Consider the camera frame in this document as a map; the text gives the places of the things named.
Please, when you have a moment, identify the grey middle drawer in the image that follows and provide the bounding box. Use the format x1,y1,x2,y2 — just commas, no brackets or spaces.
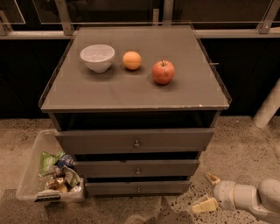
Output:
74,159,200,178

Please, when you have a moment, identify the white ceramic bowl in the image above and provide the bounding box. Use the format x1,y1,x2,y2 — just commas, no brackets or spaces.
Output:
80,45,115,73

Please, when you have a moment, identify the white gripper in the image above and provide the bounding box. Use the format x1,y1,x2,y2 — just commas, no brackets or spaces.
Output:
192,172,235,214

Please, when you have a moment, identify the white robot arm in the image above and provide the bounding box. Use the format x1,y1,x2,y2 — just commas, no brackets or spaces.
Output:
191,173,280,224

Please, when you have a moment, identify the white cylindrical post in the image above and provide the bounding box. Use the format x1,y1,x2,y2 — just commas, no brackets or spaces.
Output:
253,86,280,129

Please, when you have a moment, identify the green snack bag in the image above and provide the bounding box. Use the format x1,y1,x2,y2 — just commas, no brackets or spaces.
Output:
39,151,65,175

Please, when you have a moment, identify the gold foil packet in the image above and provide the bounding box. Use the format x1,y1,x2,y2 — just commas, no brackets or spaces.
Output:
45,178,67,193

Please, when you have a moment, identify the clear plastic bin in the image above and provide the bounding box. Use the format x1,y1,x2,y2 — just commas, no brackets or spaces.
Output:
16,129,85,202

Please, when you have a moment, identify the orange fruit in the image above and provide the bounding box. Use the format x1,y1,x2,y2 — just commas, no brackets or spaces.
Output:
122,51,142,70

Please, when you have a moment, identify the red apple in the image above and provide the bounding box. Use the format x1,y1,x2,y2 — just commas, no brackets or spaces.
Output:
152,60,175,85

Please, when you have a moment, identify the grey drawer cabinet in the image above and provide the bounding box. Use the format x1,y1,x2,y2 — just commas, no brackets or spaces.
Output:
39,26,231,184

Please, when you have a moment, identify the metal window railing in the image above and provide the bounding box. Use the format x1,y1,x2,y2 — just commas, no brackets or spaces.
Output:
0,0,280,39

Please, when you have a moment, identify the grey drawer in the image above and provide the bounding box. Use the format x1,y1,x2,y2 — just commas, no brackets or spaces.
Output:
55,128,214,155
74,159,200,178
85,180,191,196

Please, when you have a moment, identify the grey bottom drawer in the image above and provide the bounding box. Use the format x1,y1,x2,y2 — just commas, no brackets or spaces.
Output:
85,180,191,196

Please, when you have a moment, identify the grey top drawer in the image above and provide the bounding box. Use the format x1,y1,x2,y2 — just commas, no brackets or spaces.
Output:
55,128,214,155

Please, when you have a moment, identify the blue snack packet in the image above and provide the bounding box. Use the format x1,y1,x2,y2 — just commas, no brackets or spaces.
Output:
56,154,74,167

